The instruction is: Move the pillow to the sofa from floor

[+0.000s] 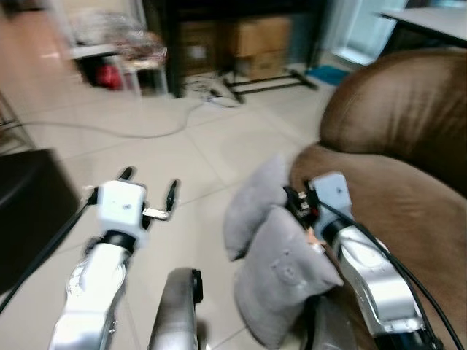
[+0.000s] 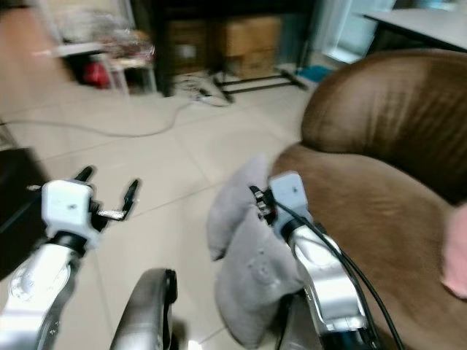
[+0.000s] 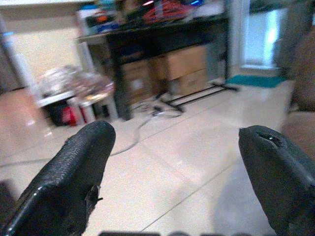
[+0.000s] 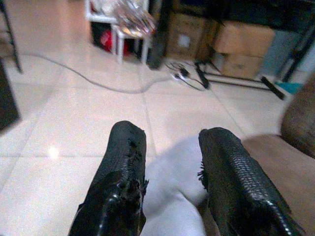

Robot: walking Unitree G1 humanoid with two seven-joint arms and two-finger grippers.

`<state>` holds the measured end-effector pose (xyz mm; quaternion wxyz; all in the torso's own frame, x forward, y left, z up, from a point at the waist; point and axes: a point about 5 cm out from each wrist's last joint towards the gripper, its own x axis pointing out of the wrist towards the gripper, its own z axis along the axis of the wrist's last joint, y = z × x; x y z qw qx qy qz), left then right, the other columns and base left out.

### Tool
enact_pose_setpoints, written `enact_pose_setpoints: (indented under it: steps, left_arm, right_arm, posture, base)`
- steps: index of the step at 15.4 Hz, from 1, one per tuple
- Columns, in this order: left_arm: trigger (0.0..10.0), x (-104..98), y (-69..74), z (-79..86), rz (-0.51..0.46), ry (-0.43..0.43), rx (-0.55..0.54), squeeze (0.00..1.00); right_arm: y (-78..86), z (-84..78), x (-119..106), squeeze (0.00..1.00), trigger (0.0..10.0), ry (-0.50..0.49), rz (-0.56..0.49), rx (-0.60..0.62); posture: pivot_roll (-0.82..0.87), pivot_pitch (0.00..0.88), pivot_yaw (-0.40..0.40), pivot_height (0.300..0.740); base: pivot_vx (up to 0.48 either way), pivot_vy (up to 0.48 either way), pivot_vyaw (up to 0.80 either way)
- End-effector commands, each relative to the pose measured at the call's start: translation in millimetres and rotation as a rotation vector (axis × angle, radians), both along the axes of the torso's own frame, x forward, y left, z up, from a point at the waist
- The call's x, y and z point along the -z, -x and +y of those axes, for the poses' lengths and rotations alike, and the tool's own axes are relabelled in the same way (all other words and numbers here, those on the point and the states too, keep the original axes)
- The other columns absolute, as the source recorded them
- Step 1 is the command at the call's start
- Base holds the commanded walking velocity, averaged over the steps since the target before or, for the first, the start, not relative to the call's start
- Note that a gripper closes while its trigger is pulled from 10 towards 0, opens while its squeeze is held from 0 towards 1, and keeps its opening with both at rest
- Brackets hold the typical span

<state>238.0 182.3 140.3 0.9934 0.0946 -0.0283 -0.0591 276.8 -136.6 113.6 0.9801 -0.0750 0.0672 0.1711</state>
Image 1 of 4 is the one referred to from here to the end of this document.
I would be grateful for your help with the dark cardboard box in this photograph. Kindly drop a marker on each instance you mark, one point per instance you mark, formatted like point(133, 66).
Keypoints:
point(198, 47)

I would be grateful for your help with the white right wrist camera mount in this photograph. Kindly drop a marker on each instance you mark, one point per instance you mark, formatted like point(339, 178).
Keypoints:
point(332, 195)

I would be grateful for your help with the black shelf stand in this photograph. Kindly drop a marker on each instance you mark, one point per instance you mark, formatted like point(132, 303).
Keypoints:
point(233, 36)

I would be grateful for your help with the blue floor mat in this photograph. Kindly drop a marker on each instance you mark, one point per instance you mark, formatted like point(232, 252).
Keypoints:
point(330, 74)

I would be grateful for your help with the small grey pillow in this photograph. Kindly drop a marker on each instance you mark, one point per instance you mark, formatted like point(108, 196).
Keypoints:
point(255, 208)

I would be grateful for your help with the red object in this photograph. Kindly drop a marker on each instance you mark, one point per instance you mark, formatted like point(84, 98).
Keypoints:
point(109, 76)

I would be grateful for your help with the brown leather sofa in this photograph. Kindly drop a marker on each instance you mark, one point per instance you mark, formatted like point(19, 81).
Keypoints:
point(408, 138)

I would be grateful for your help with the grey table top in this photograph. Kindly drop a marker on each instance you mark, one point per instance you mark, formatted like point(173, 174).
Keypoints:
point(430, 22)

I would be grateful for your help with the large cardboard box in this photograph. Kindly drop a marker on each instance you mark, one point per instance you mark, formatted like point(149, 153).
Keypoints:
point(263, 45)

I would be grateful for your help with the grey robot left leg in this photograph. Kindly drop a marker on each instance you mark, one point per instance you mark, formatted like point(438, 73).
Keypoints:
point(175, 313)

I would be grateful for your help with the black low furniture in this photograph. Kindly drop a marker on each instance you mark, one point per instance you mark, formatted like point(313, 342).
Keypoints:
point(33, 211)

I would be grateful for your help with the large grey pillow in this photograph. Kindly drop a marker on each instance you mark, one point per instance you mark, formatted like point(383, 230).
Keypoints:
point(281, 281)

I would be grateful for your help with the white small table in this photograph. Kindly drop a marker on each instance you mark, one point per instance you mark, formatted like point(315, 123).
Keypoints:
point(117, 62)

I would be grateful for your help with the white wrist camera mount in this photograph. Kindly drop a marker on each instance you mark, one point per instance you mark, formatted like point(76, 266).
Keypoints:
point(120, 205)
point(332, 195)

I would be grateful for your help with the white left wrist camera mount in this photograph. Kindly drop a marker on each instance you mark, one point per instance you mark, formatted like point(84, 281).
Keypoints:
point(120, 205)

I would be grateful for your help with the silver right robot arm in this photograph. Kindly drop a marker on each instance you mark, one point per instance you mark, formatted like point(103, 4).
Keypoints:
point(372, 284)

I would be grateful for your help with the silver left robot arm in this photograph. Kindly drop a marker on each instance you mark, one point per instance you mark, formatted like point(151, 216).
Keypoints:
point(91, 292)

